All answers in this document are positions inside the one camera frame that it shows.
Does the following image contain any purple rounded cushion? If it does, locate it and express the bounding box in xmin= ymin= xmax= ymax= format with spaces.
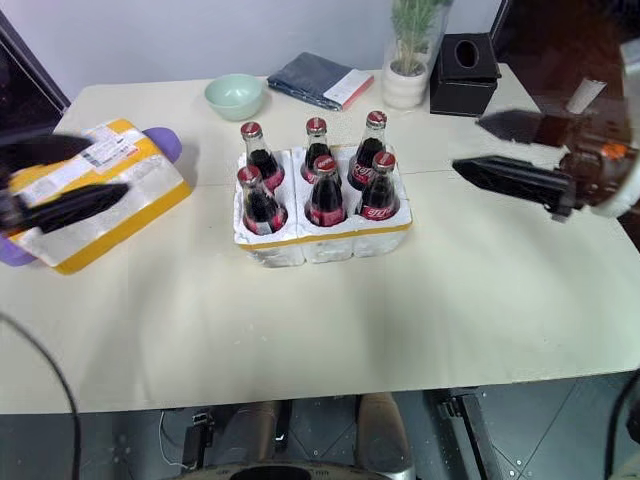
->
xmin=0 ymin=126 xmax=184 ymax=269

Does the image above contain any folded dark blue cloth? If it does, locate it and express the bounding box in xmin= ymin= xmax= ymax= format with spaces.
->
xmin=266 ymin=51 xmax=352 ymax=113

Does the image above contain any brown grey robot leg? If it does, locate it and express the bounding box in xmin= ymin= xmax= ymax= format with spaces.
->
xmin=356 ymin=392 xmax=417 ymax=477

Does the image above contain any green potted plant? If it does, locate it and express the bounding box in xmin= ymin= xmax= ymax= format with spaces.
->
xmin=389 ymin=0 xmax=451 ymax=76

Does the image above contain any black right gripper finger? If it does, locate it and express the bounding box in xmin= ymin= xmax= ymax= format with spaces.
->
xmin=451 ymin=155 xmax=575 ymax=210
xmin=476 ymin=110 xmax=569 ymax=148

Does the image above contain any white ribbed plant pot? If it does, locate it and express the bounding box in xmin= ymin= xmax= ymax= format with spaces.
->
xmin=381 ymin=58 xmax=431 ymax=111

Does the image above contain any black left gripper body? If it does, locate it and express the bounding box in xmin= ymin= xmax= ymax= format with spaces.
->
xmin=0 ymin=187 xmax=39 ymax=234

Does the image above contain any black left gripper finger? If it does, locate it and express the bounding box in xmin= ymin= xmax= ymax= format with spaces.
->
xmin=30 ymin=182 xmax=131 ymax=234
xmin=0 ymin=133 xmax=94 ymax=171

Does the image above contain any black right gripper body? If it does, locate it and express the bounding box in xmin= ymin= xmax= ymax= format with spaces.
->
xmin=548 ymin=105 xmax=630 ymax=222

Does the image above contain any black table frame bracket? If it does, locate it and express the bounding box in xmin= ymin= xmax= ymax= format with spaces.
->
xmin=181 ymin=408 xmax=217 ymax=470

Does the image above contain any dark cabinet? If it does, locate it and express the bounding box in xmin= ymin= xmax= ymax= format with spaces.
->
xmin=491 ymin=0 xmax=640 ymax=117

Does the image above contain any thin white wire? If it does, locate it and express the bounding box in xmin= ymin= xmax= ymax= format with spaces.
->
xmin=157 ymin=411 xmax=192 ymax=472

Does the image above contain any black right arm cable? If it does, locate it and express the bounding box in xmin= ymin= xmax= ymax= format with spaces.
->
xmin=603 ymin=368 xmax=640 ymax=480

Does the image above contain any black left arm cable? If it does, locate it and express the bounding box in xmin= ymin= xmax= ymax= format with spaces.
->
xmin=0 ymin=311 xmax=83 ymax=480

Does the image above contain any black tissue box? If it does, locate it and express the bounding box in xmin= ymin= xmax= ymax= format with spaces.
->
xmin=429 ymin=32 xmax=503 ymax=118

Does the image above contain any black table frame leg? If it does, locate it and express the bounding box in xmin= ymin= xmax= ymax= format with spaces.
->
xmin=423 ymin=388 xmax=507 ymax=480

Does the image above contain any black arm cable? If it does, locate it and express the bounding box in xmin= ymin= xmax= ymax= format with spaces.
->
xmin=603 ymin=368 xmax=640 ymax=480
xmin=0 ymin=311 xmax=83 ymax=480

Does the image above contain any yellow taped foam box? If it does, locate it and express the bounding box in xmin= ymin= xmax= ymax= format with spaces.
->
xmin=8 ymin=118 xmax=194 ymax=276

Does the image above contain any glass cola bottle red cap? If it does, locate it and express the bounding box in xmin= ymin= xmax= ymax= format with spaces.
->
xmin=299 ymin=116 xmax=334 ymax=184
xmin=355 ymin=151 xmax=403 ymax=222
xmin=239 ymin=121 xmax=287 ymax=192
xmin=346 ymin=110 xmax=396 ymax=193
xmin=236 ymin=164 xmax=290 ymax=236
xmin=304 ymin=154 xmax=349 ymax=228

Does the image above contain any potted plant white pot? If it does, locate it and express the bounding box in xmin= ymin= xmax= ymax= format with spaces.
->
xmin=383 ymin=0 xmax=455 ymax=77

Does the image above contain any white foam crate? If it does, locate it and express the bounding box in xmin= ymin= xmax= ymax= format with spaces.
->
xmin=232 ymin=143 xmax=416 ymax=270

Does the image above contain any dark screen panel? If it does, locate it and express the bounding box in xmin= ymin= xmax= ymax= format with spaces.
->
xmin=0 ymin=8 xmax=72 ymax=137

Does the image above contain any pale green bowl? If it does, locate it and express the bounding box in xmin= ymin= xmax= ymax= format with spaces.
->
xmin=204 ymin=73 xmax=267 ymax=123

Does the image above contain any white red notebook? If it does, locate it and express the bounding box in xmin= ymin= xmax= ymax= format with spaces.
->
xmin=322 ymin=68 xmax=376 ymax=109

